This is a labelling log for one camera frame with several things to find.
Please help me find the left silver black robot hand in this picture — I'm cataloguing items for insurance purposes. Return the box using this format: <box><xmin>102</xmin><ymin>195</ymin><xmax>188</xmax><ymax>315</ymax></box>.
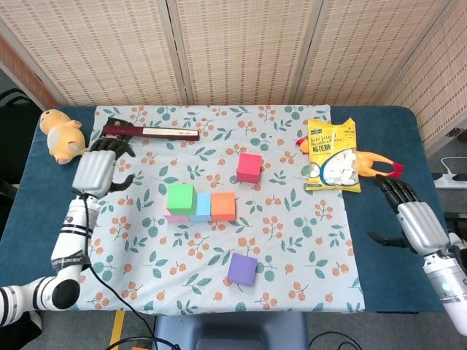
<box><xmin>72</xmin><ymin>138</ymin><xmax>136</xmax><ymax>200</ymax></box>

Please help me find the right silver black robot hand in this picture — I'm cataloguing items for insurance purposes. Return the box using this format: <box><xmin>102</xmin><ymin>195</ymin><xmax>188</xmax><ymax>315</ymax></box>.
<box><xmin>367</xmin><ymin>174</ymin><xmax>450</xmax><ymax>254</ymax></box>

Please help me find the green foam cube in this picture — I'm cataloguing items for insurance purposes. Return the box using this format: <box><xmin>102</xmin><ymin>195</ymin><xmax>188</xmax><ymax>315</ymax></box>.
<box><xmin>166</xmin><ymin>183</ymin><xmax>198</xmax><ymax>215</ymax></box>

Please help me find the pink foam cube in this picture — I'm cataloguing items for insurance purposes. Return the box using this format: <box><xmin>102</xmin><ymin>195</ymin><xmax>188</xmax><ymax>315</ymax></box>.
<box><xmin>163</xmin><ymin>207</ymin><xmax>190</xmax><ymax>223</ymax></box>

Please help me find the orange foam cube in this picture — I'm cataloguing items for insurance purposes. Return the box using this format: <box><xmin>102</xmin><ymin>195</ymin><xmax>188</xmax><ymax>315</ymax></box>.
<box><xmin>210</xmin><ymin>192</ymin><xmax>237</xmax><ymax>222</ymax></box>

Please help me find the red foam cube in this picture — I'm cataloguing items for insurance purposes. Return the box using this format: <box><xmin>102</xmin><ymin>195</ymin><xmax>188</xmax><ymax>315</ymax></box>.
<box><xmin>236</xmin><ymin>152</ymin><xmax>264</xmax><ymax>184</ymax></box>

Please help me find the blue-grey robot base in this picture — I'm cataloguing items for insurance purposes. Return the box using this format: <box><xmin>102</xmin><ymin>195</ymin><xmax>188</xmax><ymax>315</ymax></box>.
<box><xmin>151</xmin><ymin>312</ymin><xmax>309</xmax><ymax>350</ymax></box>

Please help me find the white and black shoe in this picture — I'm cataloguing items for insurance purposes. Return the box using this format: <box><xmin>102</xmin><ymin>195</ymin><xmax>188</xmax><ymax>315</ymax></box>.
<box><xmin>447</xmin><ymin>232</ymin><xmax>467</xmax><ymax>256</ymax></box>

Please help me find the small metal tin box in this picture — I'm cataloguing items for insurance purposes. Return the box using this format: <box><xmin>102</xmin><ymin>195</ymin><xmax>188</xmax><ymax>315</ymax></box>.
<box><xmin>97</xmin><ymin>117</ymin><xmax>131</xmax><ymax>145</ymax></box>

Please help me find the yellow plush animal toy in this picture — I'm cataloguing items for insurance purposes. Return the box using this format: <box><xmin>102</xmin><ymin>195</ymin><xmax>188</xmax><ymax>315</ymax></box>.
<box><xmin>39</xmin><ymin>108</ymin><xmax>96</xmax><ymax>166</ymax></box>

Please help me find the white power strip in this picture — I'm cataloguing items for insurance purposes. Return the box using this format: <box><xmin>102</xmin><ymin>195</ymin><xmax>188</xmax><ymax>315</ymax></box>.
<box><xmin>432</xmin><ymin>173</ymin><xmax>467</xmax><ymax>190</ymax></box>

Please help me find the long dark red box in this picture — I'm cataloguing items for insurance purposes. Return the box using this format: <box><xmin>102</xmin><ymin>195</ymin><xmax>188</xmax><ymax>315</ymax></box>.
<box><xmin>101</xmin><ymin>123</ymin><xmax>201</xmax><ymax>142</ymax></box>

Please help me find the yellow rubber chicken toy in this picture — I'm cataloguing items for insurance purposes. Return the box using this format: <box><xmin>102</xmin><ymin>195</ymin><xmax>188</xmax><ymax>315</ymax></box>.
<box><xmin>295</xmin><ymin>136</ymin><xmax>405</xmax><ymax>179</ymax></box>

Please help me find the black chair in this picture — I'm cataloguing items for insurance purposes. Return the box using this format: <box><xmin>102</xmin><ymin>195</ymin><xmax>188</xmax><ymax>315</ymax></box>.
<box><xmin>0</xmin><ymin>89</ymin><xmax>45</xmax><ymax>234</ymax></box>

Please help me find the floral printed tablecloth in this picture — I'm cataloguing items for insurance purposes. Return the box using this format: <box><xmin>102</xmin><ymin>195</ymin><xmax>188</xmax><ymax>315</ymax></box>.
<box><xmin>52</xmin><ymin>104</ymin><xmax>366</xmax><ymax>316</ymax></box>

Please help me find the yellow marshmallow bag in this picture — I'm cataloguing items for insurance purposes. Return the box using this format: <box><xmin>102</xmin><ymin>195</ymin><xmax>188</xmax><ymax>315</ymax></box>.
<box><xmin>305</xmin><ymin>117</ymin><xmax>362</xmax><ymax>193</ymax></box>

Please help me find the light blue foam cube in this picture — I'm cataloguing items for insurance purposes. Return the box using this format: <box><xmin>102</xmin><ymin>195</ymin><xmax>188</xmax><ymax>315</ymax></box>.
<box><xmin>189</xmin><ymin>192</ymin><xmax>213</xmax><ymax>222</ymax></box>

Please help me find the purple foam cube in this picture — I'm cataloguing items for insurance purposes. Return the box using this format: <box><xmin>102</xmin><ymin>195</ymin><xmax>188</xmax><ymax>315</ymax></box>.
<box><xmin>226</xmin><ymin>252</ymin><xmax>259</xmax><ymax>288</ymax></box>

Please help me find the woven bamboo folding screen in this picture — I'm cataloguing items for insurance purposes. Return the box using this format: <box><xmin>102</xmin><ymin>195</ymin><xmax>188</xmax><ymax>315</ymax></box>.
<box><xmin>0</xmin><ymin>0</ymin><xmax>467</xmax><ymax>154</ymax></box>

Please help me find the white charger cable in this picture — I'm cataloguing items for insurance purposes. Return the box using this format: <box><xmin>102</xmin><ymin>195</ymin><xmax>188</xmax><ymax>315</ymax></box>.
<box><xmin>440</xmin><ymin>156</ymin><xmax>467</xmax><ymax>176</ymax></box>

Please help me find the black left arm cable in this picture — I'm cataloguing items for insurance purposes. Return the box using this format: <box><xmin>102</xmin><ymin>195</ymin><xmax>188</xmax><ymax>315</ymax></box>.
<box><xmin>82</xmin><ymin>195</ymin><xmax>183</xmax><ymax>350</ymax></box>

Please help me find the black floor cable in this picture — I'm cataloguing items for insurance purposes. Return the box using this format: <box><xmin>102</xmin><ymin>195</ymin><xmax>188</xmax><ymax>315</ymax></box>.
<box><xmin>309</xmin><ymin>330</ymin><xmax>364</xmax><ymax>350</ymax></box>

